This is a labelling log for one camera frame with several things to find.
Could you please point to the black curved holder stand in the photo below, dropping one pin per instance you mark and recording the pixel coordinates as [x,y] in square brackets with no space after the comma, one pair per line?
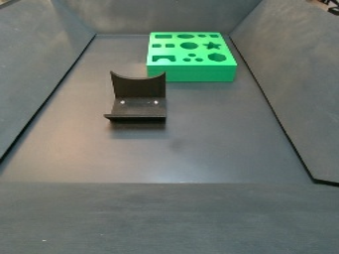
[139,98]

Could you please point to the green shape sorter box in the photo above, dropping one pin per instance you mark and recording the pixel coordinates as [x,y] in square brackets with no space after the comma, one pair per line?
[190,56]

